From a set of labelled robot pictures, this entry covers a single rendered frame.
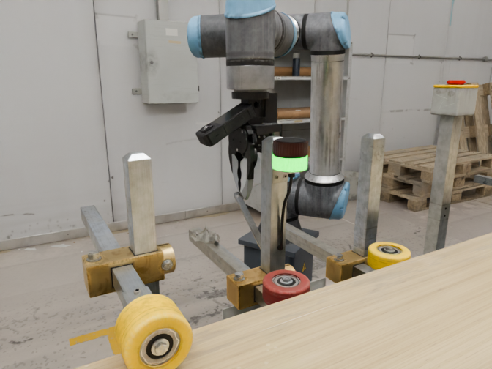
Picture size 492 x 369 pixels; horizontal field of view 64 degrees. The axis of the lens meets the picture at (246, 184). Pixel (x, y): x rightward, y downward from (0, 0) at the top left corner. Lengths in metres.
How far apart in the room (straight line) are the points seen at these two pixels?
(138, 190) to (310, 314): 0.31
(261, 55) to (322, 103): 0.70
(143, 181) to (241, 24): 0.32
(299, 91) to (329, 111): 2.59
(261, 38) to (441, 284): 0.52
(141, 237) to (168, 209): 2.93
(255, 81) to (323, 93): 0.70
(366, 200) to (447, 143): 0.28
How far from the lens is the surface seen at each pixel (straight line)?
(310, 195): 1.50
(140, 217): 0.62
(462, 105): 1.05
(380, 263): 0.82
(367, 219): 0.90
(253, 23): 0.73
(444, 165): 1.08
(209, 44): 0.90
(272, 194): 0.72
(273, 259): 0.77
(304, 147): 0.66
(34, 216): 3.39
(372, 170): 0.87
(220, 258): 0.88
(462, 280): 0.79
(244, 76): 0.73
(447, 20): 5.57
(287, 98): 3.92
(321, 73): 1.40
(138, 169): 0.60
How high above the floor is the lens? 1.23
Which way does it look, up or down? 15 degrees down
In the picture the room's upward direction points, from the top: straight up
